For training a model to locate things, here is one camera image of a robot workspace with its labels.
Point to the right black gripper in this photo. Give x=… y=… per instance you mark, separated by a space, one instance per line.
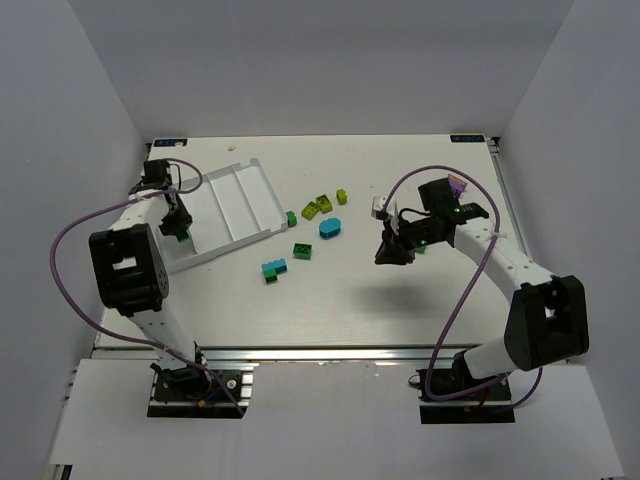
x=398 y=242

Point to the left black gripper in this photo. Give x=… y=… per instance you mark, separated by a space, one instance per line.
x=175 y=223

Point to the green square lego brick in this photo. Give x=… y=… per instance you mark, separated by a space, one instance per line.
x=182 y=235

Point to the blue rounded lego brick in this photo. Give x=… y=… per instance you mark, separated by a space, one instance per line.
x=330 y=228

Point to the purple lego brick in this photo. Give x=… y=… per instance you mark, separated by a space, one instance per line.
x=457 y=185

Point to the green small lego brick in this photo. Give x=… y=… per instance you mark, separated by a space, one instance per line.
x=302 y=251

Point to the teal lego brick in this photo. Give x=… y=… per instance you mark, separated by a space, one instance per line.
x=279 y=266

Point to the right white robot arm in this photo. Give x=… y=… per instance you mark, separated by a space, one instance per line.
x=547 y=319

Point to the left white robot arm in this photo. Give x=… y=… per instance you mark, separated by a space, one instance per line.
x=133 y=280

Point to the white divided plastic tray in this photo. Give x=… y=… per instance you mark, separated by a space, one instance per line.
x=234 y=207

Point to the small lime lego brick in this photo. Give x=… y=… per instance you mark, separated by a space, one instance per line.
x=341 y=196

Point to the blue label sticker left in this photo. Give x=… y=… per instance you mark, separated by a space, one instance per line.
x=170 y=142

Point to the blue label sticker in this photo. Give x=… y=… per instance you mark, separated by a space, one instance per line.
x=170 y=142
x=467 y=138

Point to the lime lego brick middle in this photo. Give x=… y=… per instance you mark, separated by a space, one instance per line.
x=324 y=204

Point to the dark green lego by tray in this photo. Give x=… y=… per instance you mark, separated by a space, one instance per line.
x=291 y=219

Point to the blue label sticker right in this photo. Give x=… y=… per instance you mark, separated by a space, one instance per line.
x=467 y=138

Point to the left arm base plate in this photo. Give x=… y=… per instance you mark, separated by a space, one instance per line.
x=197 y=397

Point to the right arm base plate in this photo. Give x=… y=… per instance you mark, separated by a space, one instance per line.
x=489 y=406

